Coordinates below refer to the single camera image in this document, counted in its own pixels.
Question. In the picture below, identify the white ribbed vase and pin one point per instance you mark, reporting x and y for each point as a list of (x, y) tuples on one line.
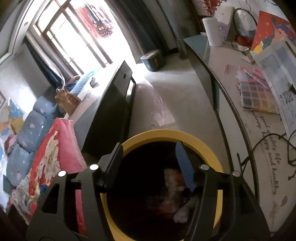
[(212, 32)]

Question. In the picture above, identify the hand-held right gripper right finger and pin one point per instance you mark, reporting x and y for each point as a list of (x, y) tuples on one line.
[(185, 166)]

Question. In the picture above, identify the white plastic bag orange print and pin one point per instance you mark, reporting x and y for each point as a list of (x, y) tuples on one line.
[(171, 176)]

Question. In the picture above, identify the dark coffee table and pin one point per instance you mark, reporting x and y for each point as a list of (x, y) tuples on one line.
[(111, 104)]

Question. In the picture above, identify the glass-top cabinet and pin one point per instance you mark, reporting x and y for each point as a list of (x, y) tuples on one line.
[(231, 129)]

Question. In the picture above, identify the colourful bead tray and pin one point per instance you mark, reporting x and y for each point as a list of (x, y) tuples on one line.
[(254, 92)]

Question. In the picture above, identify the brown paper bag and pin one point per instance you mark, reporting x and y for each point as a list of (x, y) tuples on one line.
[(67, 102)]

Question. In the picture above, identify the blue sofa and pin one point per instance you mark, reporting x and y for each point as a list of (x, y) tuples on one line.
[(30, 132)]

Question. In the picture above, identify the round black-framed mirror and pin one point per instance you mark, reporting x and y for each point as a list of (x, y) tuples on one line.
[(245, 23)]

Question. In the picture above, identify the red berry branches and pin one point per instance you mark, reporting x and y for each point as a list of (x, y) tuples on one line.
[(208, 4)]

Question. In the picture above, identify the dark square box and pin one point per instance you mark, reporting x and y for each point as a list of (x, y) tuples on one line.
[(152, 61)]

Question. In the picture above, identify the hanging clothes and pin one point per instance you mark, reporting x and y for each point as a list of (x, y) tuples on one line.
[(99, 20)]

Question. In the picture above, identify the pile of clothes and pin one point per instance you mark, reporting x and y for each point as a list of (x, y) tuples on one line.
[(71, 82)]

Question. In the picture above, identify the yellow trash bin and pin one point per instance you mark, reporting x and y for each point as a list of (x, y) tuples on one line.
[(148, 136)]

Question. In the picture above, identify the printed paper sheet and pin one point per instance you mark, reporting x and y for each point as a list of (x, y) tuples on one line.
[(275, 67)]

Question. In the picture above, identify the white gift box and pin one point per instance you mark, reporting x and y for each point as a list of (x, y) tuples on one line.
[(227, 20)]

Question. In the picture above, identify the small blue object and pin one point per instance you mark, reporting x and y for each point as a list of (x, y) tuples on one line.
[(93, 82)]

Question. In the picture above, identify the wall poster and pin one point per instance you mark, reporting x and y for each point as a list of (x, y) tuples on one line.
[(13, 113)]

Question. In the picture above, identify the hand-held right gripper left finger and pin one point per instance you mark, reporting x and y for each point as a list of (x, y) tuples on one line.
[(115, 160)]

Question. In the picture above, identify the wooden window frame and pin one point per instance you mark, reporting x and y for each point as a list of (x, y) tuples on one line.
[(69, 58)]

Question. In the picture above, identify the red ornament white base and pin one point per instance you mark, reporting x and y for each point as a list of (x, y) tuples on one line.
[(242, 41)]

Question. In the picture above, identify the dark curtain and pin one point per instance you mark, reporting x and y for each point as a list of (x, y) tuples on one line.
[(148, 25), (44, 67)]

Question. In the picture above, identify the pink paper slip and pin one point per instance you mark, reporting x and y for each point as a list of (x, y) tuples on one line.
[(228, 69)]

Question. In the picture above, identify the red floral blanket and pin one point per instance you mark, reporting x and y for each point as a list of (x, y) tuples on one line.
[(46, 160)]

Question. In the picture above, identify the grey standing air conditioner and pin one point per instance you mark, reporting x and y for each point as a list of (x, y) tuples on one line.
[(182, 18)]

